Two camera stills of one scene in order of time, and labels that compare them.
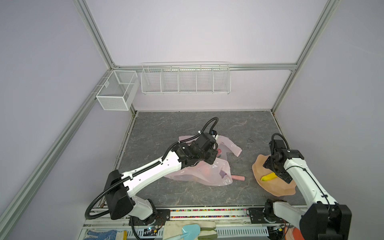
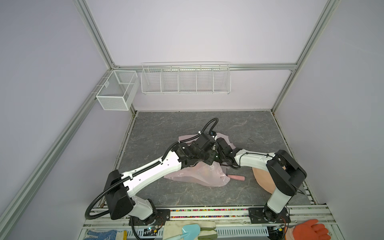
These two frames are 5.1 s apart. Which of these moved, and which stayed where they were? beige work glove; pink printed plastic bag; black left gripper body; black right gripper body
Moved: black right gripper body
Stayed: beige work glove; black left gripper body; pink printed plastic bag
